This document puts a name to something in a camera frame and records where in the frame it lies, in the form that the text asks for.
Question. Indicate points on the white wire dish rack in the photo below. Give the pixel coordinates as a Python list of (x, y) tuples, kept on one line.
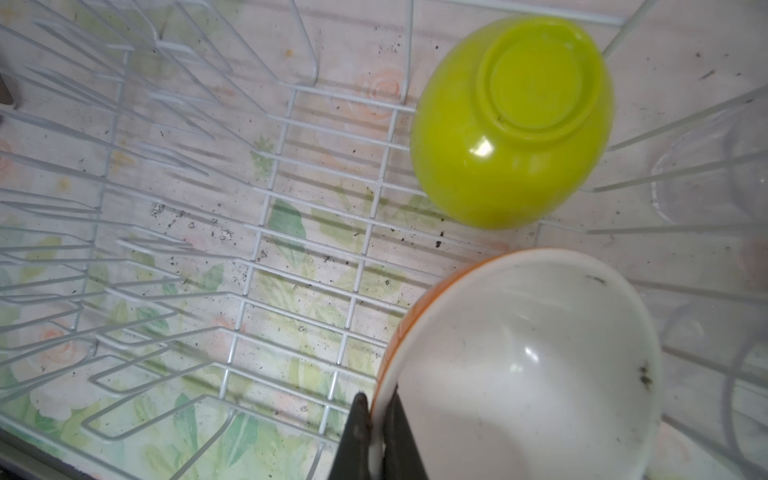
[(210, 227)]

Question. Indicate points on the clear glass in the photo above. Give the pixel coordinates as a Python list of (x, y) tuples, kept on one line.
[(715, 393), (717, 172)]

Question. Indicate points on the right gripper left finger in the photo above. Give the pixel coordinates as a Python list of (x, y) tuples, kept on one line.
[(351, 459)]

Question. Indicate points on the orange bowl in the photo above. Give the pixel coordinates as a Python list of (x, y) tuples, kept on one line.
[(536, 364)]

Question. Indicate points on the lime green bowl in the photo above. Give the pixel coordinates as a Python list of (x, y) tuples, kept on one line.
[(512, 122)]

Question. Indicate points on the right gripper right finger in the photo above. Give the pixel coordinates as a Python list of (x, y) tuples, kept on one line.
[(401, 459)]

